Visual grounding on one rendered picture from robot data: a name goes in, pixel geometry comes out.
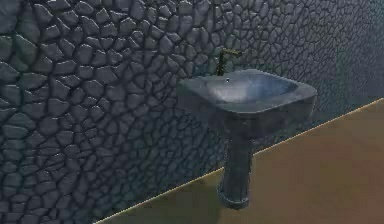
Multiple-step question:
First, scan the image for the brass sink faucet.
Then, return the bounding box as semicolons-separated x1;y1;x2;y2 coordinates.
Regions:
215;48;244;77

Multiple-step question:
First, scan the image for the dark grey pedestal sink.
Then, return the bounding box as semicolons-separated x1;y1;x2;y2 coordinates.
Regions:
176;68;319;211

